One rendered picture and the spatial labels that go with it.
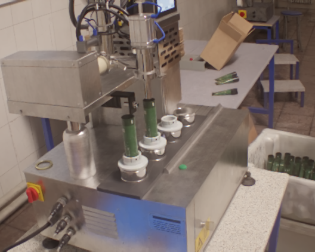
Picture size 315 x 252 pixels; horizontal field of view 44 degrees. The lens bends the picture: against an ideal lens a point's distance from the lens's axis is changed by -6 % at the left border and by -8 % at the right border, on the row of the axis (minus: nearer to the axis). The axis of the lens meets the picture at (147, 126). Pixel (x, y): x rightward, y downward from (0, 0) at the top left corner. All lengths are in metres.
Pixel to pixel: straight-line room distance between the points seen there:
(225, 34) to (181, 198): 1.87
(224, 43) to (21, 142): 1.50
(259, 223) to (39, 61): 0.81
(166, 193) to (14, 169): 1.96
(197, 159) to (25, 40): 1.92
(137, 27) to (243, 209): 0.71
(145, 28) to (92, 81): 0.18
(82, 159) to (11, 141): 1.77
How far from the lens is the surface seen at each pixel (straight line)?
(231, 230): 1.29
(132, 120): 0.95
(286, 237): 1.90
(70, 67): 0.95
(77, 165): 1.05
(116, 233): 1.08
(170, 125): 1.16
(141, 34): 0.98
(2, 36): 2.66
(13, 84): 1.09
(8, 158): 2.79
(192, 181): 1.01
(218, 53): 2.75
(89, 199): 1.06
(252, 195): 1.45
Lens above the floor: 1.56
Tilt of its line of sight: 24 degrees down
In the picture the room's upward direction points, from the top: 5 degrees counter-clockwise
